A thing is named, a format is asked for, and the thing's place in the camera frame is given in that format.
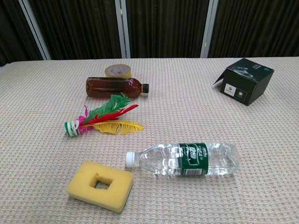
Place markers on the yellow sponge with square hole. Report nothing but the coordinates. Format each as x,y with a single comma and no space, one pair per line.
81,184

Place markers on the beige woven tablecloth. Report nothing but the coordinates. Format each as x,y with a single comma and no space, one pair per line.
210,130

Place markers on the grey partition post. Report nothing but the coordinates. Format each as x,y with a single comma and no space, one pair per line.
208,29
123,29
35,29

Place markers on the brown tea bottle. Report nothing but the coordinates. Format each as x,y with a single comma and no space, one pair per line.
109,86

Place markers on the yellow tape roll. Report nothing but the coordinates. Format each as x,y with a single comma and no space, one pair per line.
118,70

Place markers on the colorful feather shuttlecock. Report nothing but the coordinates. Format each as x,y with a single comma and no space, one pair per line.
105,114

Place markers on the clear water bottle green label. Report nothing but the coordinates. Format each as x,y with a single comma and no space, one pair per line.
194,159

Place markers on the black cardboard box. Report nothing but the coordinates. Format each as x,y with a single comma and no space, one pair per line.
247,81

